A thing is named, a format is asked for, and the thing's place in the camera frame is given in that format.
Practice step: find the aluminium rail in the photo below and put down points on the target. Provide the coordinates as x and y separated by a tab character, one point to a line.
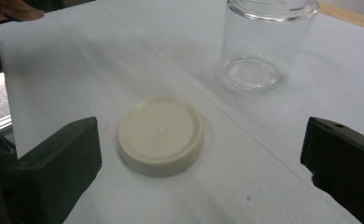
2	123

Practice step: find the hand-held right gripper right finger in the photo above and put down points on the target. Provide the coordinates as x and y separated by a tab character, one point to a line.
345	168

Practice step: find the cream plastic jar lid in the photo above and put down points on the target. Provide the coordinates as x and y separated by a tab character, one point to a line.
160	133

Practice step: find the wooden table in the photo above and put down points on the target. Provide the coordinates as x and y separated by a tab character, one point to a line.
351	17

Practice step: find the white table sheet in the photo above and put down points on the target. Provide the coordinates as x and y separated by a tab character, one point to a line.
202	193

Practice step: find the clear glass jar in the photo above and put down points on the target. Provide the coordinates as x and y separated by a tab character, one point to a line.
261	46

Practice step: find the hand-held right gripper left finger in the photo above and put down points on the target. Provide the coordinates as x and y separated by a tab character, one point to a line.
58	168

